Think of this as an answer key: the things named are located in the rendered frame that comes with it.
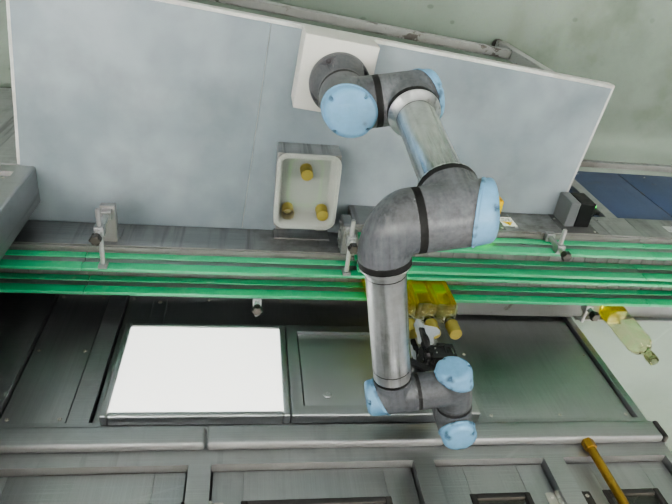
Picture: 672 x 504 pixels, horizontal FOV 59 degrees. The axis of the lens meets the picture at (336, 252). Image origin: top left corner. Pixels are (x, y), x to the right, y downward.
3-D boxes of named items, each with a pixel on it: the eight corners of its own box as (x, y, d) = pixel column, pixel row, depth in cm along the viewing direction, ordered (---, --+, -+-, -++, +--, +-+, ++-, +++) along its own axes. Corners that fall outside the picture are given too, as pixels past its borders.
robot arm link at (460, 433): (480, 422, 120) (478, 450, 124) (464, 384, 129) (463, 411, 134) (442, 428, 120) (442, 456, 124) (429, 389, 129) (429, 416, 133)
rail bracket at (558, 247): (539, 237, 175) (559, 262, 164) (547, 215, 171) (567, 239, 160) (552, 238, 176) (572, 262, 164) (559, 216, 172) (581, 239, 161)
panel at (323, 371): (126, 330, 162) (99, 426, 134) (126, 322, 161) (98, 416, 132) (441, 335, 177) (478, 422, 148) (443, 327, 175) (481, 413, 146)
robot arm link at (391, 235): (351, 213, 94) (371, 433, 118) (420, 204, 94) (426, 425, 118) (343, 184, 104) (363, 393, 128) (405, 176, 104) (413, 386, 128)
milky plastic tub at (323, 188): (272, 213, 174) (272, 228, 167) (276, 141, 163) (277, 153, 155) (330, 216, 177) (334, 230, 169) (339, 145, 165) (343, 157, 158)
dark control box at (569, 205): (551, 213, 186) (563, 226, 179) (559, 190, 182) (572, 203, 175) (576, 214, 187) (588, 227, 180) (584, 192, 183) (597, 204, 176)
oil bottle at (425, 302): (399, 281, 177) (416, 326, 159) (402, 265, 174) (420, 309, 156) (417, 281, 178) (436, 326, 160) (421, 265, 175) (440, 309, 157)
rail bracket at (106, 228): (107, 233, 168) (88, 278, 149) (102, 179, 159) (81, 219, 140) (125, 234, 169) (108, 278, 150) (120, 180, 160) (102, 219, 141)
